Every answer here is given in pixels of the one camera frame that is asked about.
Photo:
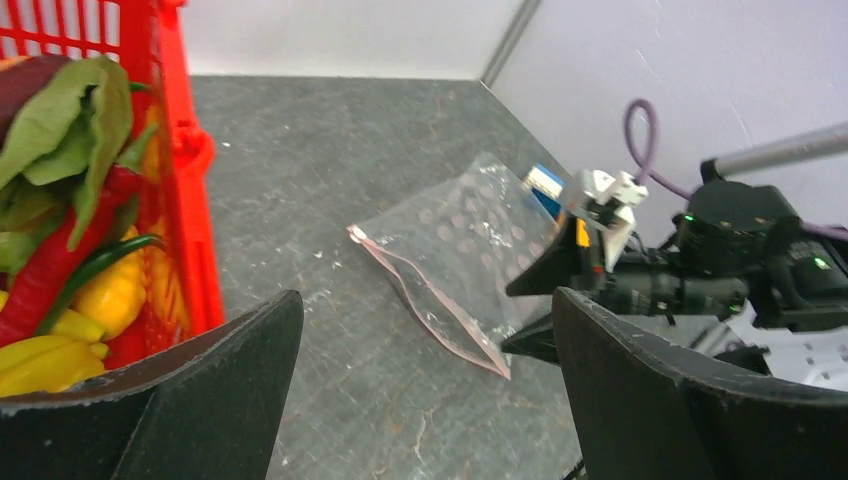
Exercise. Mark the brown orange hot dog bun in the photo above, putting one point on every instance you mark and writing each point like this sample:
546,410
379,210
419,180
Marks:
21,80

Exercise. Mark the clear zip top bag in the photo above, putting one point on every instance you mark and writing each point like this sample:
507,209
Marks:
450,251

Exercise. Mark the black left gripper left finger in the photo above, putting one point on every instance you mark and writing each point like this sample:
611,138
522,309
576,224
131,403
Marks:
208,408

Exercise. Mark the green leafy vegetable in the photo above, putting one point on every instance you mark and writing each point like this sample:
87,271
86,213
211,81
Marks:
59,149

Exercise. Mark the yellow banana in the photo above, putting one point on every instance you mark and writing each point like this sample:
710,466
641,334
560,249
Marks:
72,351

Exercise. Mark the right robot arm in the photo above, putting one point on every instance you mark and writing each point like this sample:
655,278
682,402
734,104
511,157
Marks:
721,354

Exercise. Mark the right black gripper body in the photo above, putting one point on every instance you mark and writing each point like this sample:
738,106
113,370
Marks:
650,282

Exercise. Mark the dark green chili pepper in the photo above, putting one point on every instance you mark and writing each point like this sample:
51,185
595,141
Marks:
86,272

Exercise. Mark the red chili pepper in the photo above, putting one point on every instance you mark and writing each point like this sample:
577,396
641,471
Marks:
39,283

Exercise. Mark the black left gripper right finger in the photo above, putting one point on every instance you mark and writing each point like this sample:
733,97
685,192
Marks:
645,408

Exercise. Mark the red plastic basket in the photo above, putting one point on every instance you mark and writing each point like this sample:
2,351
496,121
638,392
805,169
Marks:
145,37

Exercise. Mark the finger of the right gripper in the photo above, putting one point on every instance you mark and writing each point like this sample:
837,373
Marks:
554,268
535,340

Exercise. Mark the blue white toy block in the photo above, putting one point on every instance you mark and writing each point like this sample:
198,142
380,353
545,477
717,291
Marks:
546,187

